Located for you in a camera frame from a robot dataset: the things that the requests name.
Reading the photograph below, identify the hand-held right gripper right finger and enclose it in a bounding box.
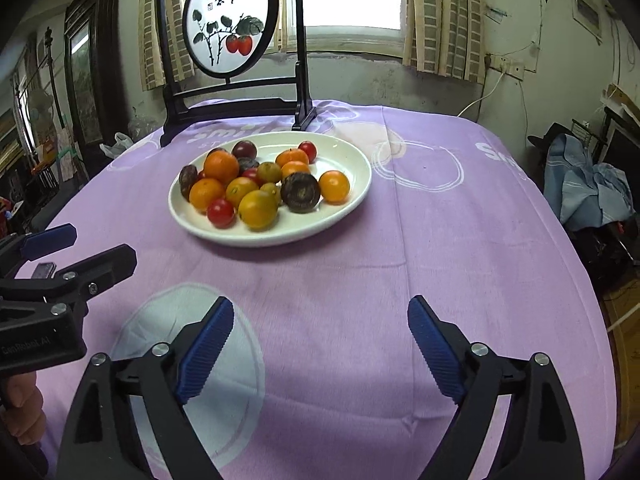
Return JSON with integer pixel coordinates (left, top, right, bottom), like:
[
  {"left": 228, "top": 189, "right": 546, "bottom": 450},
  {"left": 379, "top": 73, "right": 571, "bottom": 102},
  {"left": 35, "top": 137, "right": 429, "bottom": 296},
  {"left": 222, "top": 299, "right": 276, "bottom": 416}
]
[{"left": 407, "top": 295, "right": 586, "bottom": 480}]

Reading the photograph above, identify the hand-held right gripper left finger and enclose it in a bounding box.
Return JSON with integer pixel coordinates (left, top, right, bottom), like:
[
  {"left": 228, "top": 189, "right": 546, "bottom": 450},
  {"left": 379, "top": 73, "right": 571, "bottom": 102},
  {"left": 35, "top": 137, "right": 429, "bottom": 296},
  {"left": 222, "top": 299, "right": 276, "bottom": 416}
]
[{"left": 56, "top": 296, "right": 236, "bottom": 480}]

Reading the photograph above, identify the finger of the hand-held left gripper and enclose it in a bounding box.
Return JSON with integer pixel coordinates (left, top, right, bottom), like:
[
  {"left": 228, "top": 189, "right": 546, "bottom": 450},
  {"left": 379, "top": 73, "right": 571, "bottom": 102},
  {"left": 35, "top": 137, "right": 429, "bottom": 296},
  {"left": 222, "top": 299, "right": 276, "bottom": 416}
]
[
  {"left": 0, "top": 244, "right": 138, "bottom": 312},
  {"left": 0, "top": 224, "right": 78, "bottom": 276}
]

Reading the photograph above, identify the small orange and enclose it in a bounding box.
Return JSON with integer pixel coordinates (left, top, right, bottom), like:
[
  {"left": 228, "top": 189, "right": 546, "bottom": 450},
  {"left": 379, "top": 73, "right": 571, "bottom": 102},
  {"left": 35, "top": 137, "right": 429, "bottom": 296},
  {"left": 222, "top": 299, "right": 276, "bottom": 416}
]
[
  {"left": 189, "top": 178, "right": 226, "bottom": 212},
  {"left": 318, "top": 170, "right": 351, "bottom": 204},
  {"left": 281, "top": 161, "right": 312, "bottom": 181},
  {"left": 225, "top": 177, "right": 260, "bottom": 208},
  {"left": 202, "top": 151, "right": 241, "bottom": 185},
  {"left": 275, "top": 147, "right": 310, "bottom": 167}
]

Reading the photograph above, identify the white round plate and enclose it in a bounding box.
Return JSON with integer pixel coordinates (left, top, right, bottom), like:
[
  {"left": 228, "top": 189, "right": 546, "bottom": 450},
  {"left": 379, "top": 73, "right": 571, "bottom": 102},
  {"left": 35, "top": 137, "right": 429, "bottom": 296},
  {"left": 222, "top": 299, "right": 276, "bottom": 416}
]
[{"left": 168, "top": 131, "right": 373, "bottom": 247}]

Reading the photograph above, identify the oval orange fruit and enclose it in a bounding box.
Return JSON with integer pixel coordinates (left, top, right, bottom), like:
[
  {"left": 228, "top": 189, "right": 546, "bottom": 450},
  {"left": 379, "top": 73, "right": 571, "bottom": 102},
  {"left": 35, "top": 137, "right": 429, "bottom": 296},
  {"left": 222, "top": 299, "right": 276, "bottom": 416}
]
[{"left": 238, "top": 190, "right": 279, "bottom": 231}]

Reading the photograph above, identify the person's left hand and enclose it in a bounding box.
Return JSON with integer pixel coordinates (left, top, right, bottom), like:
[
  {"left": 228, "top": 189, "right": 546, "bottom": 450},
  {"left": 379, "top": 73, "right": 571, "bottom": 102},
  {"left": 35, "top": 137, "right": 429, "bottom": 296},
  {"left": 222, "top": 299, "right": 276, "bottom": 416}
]
[{"left": 0, "top": 372, "right": 48, "bottom": 446}]

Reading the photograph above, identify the white plastic bag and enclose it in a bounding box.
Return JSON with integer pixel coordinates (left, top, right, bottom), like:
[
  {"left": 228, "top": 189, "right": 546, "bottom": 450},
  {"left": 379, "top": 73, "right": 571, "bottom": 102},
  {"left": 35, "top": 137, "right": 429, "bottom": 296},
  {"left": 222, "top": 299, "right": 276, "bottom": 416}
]
[{"left": 99, "top": 132, "right": 135, "bottom": 161}]

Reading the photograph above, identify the purple printed tablecloth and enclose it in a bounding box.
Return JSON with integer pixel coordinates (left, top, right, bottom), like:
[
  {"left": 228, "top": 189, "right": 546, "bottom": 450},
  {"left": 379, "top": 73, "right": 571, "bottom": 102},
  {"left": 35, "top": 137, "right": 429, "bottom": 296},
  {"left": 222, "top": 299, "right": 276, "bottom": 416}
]
[{"left": 30, "top": 99, "right": 618, "bottom": 480}]

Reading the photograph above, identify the white standing fan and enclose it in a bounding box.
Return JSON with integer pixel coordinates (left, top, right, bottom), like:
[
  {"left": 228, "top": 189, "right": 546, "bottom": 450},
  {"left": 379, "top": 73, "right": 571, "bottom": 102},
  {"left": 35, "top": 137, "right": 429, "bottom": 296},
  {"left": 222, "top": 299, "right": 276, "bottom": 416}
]
[{"left": 25, "top": 87, "right": 53, "bottom": 126}]

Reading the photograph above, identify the green yellow tomato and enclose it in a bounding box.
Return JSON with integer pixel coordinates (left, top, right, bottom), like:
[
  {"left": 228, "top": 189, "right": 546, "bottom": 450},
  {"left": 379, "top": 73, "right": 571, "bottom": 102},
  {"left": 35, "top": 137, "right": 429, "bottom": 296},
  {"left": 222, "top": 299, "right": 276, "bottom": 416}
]
[{"left": 256, "top": 161, "right": 283, "bottom": 184}]

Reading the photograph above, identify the dark wooden framed panel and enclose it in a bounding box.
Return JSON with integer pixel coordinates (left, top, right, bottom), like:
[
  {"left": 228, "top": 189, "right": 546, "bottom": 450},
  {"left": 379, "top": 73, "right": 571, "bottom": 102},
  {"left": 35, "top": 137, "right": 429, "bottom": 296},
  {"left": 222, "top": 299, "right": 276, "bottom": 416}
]
[{"left": 62, "top": 0, "right": 123, "bottom": 148}]

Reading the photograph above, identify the blue clothes pile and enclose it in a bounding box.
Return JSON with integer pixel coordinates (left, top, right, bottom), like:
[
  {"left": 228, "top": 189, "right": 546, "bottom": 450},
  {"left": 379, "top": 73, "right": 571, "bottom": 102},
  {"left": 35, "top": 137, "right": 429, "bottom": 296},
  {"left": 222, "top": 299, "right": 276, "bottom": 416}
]
[{"left": 542, "top": 132, "right": 628, "bottom": 231}]

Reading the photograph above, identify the checked beige curtain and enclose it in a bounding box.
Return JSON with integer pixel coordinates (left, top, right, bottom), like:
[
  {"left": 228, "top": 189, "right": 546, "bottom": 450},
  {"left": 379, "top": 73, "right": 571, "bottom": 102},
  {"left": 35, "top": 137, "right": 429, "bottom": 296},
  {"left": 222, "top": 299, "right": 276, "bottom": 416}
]
[
  {"left": 402, "top": 0, "right": 488, "bottom": 85},
  {"left": 139, "top": 0, "right": 196, "bottom": 92}
]

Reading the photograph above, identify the black hat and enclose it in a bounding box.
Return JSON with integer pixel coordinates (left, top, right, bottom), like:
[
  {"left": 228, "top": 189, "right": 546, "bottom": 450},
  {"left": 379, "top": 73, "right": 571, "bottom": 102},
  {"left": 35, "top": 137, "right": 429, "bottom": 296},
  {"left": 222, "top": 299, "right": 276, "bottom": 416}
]
[{"left": 527, "top": 122, "right": 576, "bottom": 153}]

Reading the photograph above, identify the round painted table screen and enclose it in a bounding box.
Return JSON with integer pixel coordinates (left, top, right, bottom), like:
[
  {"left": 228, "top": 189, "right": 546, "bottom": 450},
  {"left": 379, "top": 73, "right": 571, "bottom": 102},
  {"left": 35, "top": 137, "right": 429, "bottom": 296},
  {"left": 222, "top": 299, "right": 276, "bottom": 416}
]
[{"left": 156, "top": 0, "right": 317, "bottom": 148}]

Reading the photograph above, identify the dark monitor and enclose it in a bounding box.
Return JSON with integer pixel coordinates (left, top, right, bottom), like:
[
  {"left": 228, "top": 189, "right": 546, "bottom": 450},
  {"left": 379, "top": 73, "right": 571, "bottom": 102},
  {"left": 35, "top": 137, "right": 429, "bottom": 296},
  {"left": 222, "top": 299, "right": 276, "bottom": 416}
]
[{"left": 602, "top": 125, "right": 640, "bottom": 171}]

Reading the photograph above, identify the flat tan cardboard piece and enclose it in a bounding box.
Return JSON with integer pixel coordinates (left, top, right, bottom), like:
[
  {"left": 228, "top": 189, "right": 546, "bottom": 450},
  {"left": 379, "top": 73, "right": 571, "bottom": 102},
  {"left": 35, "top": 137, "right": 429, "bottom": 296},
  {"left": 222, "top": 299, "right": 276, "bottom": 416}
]
[{"left": 602, "top": 82, "right": 640, "bottom": 123}]

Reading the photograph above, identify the white cable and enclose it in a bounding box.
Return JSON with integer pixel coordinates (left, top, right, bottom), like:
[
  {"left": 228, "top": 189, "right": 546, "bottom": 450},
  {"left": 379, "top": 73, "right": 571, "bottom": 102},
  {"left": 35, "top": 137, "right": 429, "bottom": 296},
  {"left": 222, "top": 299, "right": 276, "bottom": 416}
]
[{"left": 457, "top": 72, "right": 506, "bottom": 121}]

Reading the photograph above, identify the white wall socket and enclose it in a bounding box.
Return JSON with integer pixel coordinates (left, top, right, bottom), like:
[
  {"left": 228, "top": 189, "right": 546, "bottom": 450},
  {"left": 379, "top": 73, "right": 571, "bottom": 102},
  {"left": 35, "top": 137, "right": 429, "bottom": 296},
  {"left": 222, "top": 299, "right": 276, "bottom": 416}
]
[{"left": 487, "top": 55, "right": 526, "bottom": 80}]

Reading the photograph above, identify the white electrical wall box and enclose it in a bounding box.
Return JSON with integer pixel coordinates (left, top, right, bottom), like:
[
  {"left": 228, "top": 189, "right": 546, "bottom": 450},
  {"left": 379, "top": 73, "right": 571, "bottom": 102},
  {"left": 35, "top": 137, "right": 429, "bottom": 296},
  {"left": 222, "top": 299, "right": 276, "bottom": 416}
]
[{"left": 570, "top": 0, "right": 603, "bottom": 43}]

